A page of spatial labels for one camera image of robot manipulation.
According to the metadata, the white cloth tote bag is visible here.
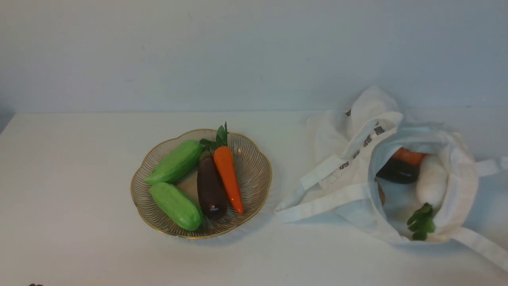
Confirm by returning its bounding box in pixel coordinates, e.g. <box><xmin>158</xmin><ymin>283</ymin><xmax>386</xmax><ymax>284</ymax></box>
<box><xmin>275</xmin><ymin>86</ymin><xmax>507</xmax><ymax>271</ymax></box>

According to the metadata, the dark eggplant in bag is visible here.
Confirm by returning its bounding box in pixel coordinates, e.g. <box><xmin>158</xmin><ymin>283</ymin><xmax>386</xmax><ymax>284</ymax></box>
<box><xmin>376</xmin><ymin>158</ymin><xmax>420</xmax><ymax>184</ymax></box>

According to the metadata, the orange carrot in bag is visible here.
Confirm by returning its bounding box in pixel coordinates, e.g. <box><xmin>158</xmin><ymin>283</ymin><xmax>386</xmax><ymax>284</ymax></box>
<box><xmin>391</xmin><ymin>148</ymin><xmax>426</xmax><ymax>166</ymax></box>

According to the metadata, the orange carrot in bowl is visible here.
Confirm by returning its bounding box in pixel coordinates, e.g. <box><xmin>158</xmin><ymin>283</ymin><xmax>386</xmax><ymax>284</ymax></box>
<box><xmin>200</xmin><ymin>122</ymin><xmax>244</xmax><ymax>214</ymax></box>

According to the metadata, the gold rimmed glass bowl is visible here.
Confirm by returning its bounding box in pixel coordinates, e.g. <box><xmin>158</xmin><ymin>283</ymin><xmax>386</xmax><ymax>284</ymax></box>
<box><xmin>131</xmin><ymin>129</ymin><xmax>273</xmax><ymax>240</ymax></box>

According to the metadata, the dark purple eggplant in bowl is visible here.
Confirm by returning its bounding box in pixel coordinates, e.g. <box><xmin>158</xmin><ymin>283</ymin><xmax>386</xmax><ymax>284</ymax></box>
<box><xmin>196</xmin><ymin>149</ymin><xmax>228</xmax><ymax>220</ymax></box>

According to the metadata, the upper green gourd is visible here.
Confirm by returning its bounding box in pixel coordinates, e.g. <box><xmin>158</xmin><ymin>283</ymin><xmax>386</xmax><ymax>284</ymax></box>
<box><xmin>144</xmin><ymin>139</ymin><xmax>203</xmax><ymax>185</ymax></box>

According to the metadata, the green gourd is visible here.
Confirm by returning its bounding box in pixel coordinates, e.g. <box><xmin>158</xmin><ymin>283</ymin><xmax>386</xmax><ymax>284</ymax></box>
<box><xmin>149</xmin><ymin>182</ymin><xmax>203</xmax><ymax>231</ymax></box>
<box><xmin>144</xmin><ymin>139</ymin><xmax>203</xmax><ymax>185</ymax></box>

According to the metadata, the lower green gourd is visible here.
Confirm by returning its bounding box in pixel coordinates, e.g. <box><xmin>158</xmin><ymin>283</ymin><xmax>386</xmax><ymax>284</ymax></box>
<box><xmin>149</xmin><ymin>182</ymin><xmax>203</xmax><ymax>231</ymax></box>

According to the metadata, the white radish with leaves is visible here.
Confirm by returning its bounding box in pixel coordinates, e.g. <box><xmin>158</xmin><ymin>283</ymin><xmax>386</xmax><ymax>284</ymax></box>
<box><xmin>406</xmin><ymin>155</ymin><xmax>448</xmax><ymax>241</ymax></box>

